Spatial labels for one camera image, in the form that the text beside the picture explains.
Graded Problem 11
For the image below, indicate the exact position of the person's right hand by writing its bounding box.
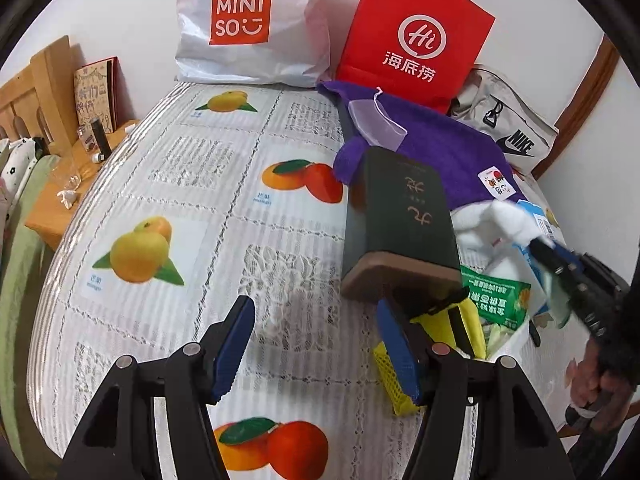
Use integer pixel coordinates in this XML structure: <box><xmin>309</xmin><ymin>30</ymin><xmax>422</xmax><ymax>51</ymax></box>
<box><xmin>570</xmin><ymin>337</ymin><xmax>608</xmax><ymax>411</ymax></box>

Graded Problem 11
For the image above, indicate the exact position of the blue tissue packet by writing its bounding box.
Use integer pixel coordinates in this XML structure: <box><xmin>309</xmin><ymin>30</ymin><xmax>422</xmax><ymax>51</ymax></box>
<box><xmin>512</xmin><ymin>199</ymin><xmax>563</xmax><ymax>318</ymax></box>

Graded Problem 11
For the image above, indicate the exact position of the dark green box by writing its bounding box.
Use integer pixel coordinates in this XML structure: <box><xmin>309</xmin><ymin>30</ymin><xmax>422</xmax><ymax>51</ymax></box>
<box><xmin>340</xmin><ymin>147</ymin><xmax>463</xmax><ymax>306</ymax></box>

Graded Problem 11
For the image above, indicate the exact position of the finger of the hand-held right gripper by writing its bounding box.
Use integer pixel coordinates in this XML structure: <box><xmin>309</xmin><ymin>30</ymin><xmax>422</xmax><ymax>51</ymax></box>
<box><xmin>529</xmin><ymin>237</ymin><xmax>608</xmax><ymax>341</ymax></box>

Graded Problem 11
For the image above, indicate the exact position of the beige canvas bag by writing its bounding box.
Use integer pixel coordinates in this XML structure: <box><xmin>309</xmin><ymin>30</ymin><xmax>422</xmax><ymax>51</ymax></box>
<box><xmin>447</xmin><ymin>65</ymin><xmax>560</xmax><ymax>176</ymax></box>

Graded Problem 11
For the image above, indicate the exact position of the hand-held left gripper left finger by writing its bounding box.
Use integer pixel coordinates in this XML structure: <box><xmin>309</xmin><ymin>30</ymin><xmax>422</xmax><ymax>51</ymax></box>
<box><xmin>57</xmin><ymin>295</ymin><xmax>256</xmax><ymax>480</ymax></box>

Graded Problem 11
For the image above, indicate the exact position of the wooden nightstand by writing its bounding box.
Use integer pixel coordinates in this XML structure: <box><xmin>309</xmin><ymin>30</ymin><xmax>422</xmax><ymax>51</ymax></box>
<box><xmin>25</xmin><ymin>119</ymin><xmax>141</xmax><ymax>251</ymax></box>

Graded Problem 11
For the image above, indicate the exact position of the yellow and black pouch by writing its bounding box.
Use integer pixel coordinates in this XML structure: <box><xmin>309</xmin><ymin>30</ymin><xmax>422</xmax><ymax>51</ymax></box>
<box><xmin>372</xmin><ymin>287</ymin><xmax>493</xmax><ymax>416</ymax></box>

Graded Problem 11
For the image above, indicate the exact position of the wooden headboard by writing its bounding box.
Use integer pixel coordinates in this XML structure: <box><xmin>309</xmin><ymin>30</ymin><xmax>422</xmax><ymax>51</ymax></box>
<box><xmin>0</xmin><ymin>35</ymin><xmax>81</xmax><ymax>156</ymax></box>

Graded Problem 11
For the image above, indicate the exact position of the black bottle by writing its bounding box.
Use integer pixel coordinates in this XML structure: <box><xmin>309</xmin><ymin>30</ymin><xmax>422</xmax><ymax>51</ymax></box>
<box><xmin>89</xmin><ymin>117</ymin><xmax>111</xmax><ymax>163</ymax></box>

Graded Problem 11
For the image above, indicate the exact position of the red paper bag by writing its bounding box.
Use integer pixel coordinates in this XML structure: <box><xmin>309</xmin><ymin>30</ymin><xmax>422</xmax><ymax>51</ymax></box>
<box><xmin>334</xmin><ymin>0</ymin><xmax>497</xmax><ymax>116</ymax></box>

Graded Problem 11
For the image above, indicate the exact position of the purple towel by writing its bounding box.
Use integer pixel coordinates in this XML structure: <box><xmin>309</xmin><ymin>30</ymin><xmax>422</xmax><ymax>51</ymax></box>
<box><xmin>316</xmin><ymin>79</ymin><xmax>528</xmax><ymax>211</ymax></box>

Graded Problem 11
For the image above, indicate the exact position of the fruit print bed sheet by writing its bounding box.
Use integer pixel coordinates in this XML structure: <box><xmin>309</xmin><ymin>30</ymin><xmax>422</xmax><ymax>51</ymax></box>
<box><xmin>25</xmin><ymin>82</ymin><xmax>601</xmax><ymax>480</ymax></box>

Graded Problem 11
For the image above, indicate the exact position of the sheer white drawstring pouch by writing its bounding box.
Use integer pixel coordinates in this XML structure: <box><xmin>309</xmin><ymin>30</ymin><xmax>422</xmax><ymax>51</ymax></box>
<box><xmin>347</xmin><ymin>87</ymin><xmax>408</xmax><ymax>153</ymax></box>

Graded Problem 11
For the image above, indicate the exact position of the wooden door frame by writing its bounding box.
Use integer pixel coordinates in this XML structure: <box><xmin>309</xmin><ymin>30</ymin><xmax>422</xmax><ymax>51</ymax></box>
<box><xmin>532</xmin><ymin>35</ymin><xmax>623</xmax><ymax>181</ymax></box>

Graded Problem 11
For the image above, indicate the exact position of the green blanket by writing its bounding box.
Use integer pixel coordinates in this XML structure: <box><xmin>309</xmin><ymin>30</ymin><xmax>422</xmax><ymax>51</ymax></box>
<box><xmin>0</xmin><ymin>155</ymin><xmax>66</xmax><ymax>461</ymax></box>

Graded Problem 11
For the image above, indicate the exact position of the white plush cloth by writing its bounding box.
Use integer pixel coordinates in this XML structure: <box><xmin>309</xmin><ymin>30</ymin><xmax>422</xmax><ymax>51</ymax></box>
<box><xmin>452</xmin><ymin>200</ymin><xmax>538</xmax><ymax>261</ymax></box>

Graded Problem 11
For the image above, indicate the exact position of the white spotted pillow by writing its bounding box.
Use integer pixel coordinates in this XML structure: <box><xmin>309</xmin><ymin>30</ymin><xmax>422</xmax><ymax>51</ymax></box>
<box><xmin>0</xmin><ymin>137</ymin><xmax>41</xmax><ymax>221</ymax></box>

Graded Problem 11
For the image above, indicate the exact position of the white plastic shopping bag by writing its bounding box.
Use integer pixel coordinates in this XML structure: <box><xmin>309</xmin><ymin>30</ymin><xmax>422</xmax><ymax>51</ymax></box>
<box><xmin>174</xmin><ymin>0</ymin><xmax>338</xmax><ymax>86</ymax></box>

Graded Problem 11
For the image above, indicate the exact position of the green snack packet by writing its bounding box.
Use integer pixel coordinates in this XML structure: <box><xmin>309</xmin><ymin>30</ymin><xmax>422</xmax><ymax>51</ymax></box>
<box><xmin>460</xmin><ymin>265</ymin><xmax>533</xmax><ymax>361</ymax></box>

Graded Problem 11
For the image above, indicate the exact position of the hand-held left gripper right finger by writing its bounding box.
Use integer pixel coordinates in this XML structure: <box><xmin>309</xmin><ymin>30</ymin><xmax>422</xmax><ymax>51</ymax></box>
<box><xmin>375</xmin><ymin>299</ymin><xmax>571</xmax><ymax>480</ymax></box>

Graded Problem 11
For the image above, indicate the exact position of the illustrated book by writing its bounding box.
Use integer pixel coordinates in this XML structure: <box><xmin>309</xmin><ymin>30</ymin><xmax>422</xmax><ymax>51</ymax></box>
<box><xmin>74</xmin><ymin>57</ymin><xmax>120</xmax><ymax>136</ymax></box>

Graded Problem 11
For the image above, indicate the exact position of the person's right forearm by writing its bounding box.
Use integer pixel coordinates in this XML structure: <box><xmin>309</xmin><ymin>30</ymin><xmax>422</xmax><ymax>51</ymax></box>
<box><xmin>595</xmin><ymin>280</ymin><xmax>640</xmax><ymax>391</ymax></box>

